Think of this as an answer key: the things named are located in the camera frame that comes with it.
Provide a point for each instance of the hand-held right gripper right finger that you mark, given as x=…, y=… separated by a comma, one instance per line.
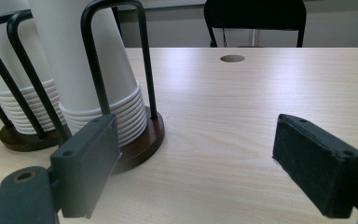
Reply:
x=313, y=168

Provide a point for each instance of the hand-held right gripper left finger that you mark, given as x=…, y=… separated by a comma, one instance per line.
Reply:
x=84, y=161

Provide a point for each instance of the stack of white paper cups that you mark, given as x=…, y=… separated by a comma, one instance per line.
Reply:
x=12, y=107
x=115, y=62

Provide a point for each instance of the black folding chair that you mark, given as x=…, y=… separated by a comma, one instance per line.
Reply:
x=254, y=14

